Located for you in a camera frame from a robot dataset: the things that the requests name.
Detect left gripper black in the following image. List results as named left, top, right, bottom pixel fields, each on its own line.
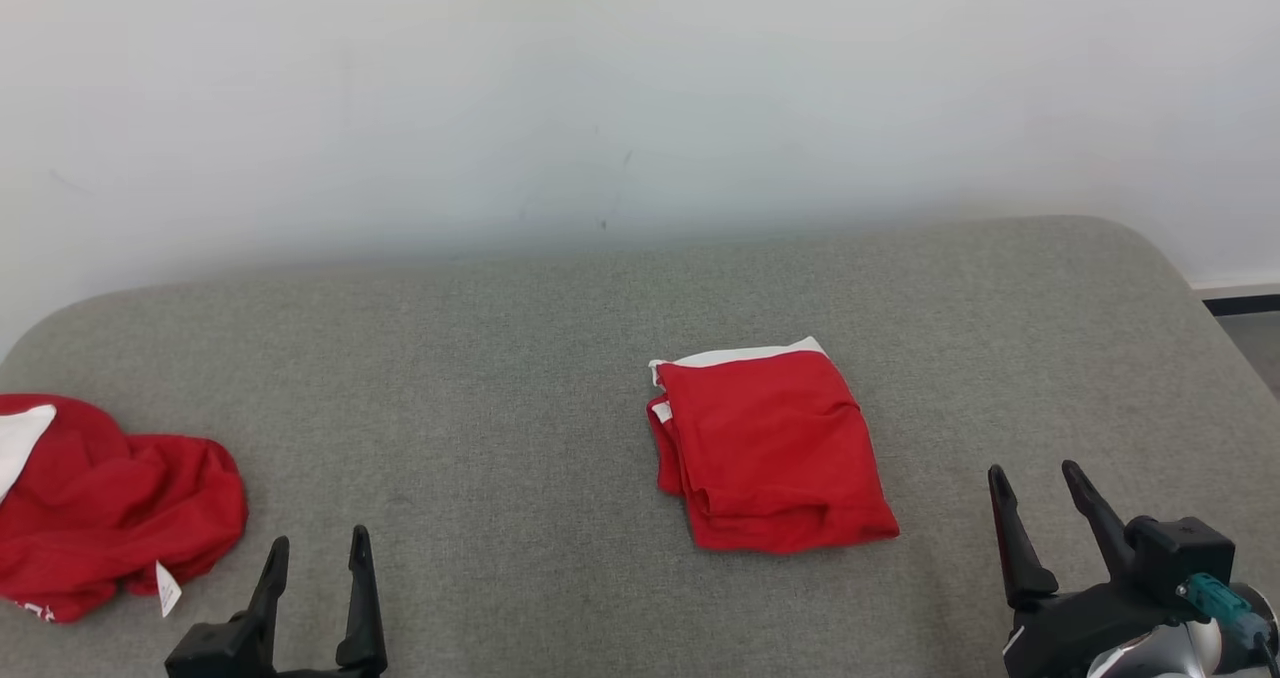
left=165, top=525, right=388, bottom=678

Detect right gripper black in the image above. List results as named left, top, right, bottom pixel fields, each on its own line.
left=988, top=460, right=1216, bottom=678

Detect red basketball jersey white trim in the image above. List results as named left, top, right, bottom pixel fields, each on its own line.
left=0, top=394, right=249, bottom=624

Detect red shorts with white trim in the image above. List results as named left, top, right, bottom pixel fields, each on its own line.
left=647, top=336, right=900, bottom=556

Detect grey fabric sofa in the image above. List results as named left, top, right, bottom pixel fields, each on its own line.
left=0, top=215, right=1280, bottom=678

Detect black and white baseboard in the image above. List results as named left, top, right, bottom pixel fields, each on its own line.
left=1190, top=280, right=1280, bottom=317

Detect right arm dark cable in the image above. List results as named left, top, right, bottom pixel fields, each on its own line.
left=1240, top=608, right=1280, bottom=678

